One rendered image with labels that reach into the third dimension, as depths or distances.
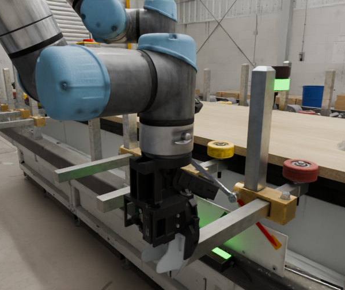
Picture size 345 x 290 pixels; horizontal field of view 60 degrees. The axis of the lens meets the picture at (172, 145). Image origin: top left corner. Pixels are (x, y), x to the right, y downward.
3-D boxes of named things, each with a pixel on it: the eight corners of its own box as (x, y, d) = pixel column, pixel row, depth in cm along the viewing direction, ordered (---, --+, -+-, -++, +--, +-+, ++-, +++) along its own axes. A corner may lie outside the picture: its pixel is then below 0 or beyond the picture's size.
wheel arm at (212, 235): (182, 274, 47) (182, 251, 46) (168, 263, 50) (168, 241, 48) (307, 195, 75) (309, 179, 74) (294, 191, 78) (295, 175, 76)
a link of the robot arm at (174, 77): (119, 34, 38) (170, 39, 43) (122, 120, 40) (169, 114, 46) (158, 30, 32) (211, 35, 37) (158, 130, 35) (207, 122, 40)
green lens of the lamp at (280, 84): (279, 90, 61) (280, 79, 61) (254, 88, 65) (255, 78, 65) (294, 88, 65) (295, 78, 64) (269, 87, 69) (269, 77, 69)
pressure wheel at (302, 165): (304, 215, 70) (310, 170, 67) (273, 203, 76) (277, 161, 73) (318, 205, 76) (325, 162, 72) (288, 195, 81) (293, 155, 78)
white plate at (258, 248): (281, 278, 64) (286, 237, 61) (194, 229, 82) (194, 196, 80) (283, 277, 64) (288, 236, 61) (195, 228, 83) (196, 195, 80)
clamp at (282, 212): (283, 226, 61) (285, 203, 60) (230, 203, 71) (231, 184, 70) (296, 217, 65) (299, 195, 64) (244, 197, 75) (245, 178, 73)
